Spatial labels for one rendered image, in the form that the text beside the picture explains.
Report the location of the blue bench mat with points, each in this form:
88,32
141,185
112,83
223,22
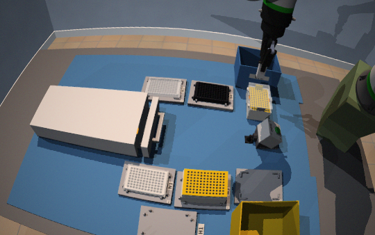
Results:
78,186

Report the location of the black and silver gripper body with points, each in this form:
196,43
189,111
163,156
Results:
272,32

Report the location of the beige rectangular plate nest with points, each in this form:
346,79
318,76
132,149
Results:
225,107

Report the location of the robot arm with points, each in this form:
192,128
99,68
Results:
278,13

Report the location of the yellow bin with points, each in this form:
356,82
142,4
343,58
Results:
266,218

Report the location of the blue open-top bin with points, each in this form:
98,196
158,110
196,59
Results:
244,74

